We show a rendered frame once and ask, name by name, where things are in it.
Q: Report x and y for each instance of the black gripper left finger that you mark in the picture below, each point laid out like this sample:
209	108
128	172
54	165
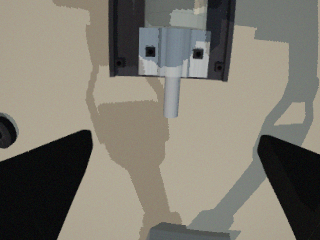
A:
37	187

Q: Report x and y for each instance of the black ring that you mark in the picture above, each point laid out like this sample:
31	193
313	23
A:
8	132

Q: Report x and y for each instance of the grey cylindrical shaft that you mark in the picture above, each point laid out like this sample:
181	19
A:
171	97

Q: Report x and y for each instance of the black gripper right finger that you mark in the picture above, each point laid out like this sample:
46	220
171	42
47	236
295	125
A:
294	174

